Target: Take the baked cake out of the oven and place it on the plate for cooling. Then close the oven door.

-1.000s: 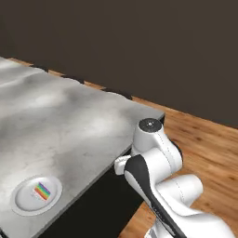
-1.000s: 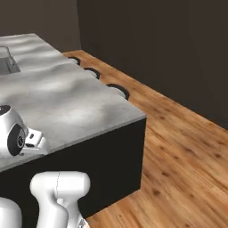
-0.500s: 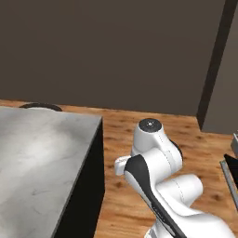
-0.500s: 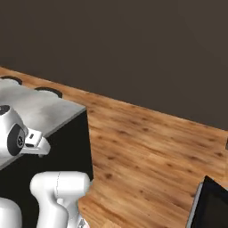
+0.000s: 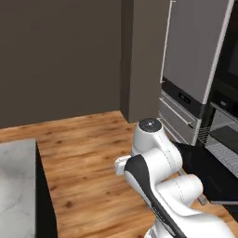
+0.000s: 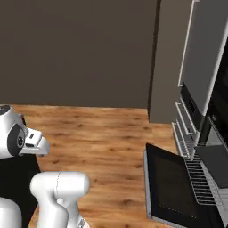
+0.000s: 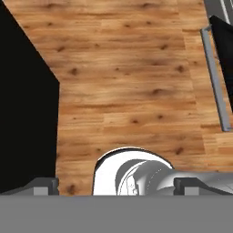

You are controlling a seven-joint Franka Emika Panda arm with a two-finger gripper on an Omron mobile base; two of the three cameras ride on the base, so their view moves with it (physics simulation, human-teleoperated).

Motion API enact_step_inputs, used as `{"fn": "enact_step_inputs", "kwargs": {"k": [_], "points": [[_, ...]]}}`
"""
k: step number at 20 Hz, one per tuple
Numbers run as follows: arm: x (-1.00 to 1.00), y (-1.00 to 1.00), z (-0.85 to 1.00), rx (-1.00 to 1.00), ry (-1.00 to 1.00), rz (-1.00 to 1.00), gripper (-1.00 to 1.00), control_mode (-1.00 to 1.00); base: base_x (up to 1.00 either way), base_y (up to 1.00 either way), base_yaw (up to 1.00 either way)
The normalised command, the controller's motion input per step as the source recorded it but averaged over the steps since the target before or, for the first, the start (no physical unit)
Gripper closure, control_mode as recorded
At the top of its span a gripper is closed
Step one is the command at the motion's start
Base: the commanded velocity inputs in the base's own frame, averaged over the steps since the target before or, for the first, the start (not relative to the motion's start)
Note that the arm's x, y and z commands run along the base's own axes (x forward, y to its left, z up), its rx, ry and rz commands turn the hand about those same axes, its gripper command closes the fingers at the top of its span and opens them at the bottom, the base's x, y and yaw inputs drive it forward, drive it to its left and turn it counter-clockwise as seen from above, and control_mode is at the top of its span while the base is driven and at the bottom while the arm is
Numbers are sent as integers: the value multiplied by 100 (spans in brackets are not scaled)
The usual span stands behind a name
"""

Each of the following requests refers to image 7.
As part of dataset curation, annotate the black oven door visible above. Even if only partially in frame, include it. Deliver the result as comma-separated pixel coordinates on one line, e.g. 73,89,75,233
208,15,233,114

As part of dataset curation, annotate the grey oven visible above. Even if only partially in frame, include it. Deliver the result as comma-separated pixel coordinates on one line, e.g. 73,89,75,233
203,0,233,25

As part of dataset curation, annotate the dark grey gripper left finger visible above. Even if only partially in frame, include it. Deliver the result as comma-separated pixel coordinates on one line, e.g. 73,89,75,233
0,177,60,197

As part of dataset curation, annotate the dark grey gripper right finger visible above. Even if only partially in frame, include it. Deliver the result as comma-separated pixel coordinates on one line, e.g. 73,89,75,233
173,177,233,197

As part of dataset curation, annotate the grey oven door handle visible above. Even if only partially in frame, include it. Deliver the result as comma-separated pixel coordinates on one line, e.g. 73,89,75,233
199,25,233,133

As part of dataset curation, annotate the black flat panel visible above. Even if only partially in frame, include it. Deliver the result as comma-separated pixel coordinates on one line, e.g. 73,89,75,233
0,0,60,195

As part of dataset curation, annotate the white and grey round object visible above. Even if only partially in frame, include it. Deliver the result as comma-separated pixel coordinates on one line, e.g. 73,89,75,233
92,147,233,197

